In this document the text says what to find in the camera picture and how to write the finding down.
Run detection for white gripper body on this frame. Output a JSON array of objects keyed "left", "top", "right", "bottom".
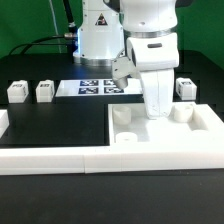
[{"left": 126, "top": 33, "right": 179, "bottom": 119}]

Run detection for white square table top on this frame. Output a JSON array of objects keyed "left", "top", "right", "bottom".
[{"left": 108, "top": 102, "right": 224, "bottom": 144}]

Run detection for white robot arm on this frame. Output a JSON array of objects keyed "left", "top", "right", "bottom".
[{"left": 73, "top": 0, "right": 179, "bottom": 119}]

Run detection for white sheet with tags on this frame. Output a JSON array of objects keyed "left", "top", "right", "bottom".
[{"left": 56, "top": 78, "right": 142, "bottom": 97}]

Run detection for white U-shaped fence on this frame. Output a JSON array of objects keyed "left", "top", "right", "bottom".
[{"left": 0, "top": 109, "right": 224, "bottom": 176}]

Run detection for black cables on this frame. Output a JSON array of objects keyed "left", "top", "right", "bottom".
[{"left": 8, "top": 0, "right": 79, "bottom": 56}]

